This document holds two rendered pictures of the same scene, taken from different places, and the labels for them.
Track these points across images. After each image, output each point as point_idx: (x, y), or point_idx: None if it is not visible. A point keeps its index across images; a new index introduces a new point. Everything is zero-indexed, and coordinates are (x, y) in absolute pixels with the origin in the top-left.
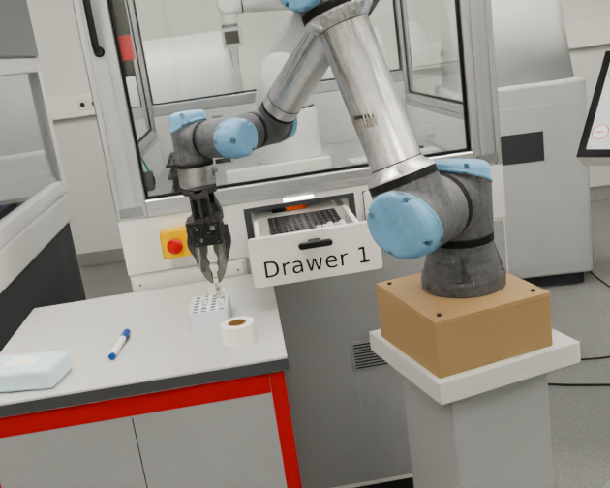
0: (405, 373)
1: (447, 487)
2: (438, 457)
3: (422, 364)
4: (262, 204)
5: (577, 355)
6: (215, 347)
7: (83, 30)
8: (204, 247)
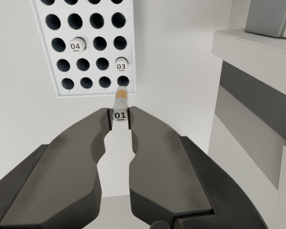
0: (279, 195)
1: (244, 142)
2: (253, 146)
3: None
4: None
5: None
6: (122, 153)
7: None
8: (86, 220)
